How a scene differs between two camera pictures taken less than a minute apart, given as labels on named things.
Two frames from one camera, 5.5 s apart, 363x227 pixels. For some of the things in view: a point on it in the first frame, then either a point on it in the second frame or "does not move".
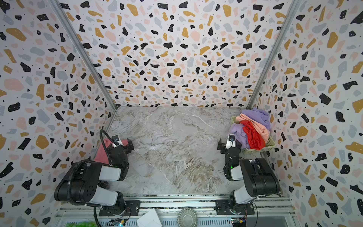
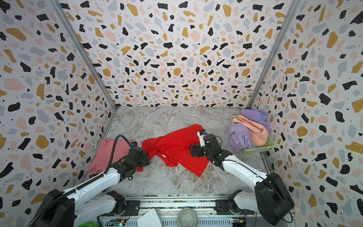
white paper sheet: x=151 y=219 does not move
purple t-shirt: x=237 y=129 does not move
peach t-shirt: x=261 y=129 does not move
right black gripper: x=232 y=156 to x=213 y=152
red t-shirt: x=255 y=141 to x=172 y=149
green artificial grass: x=82 y=224 does not move
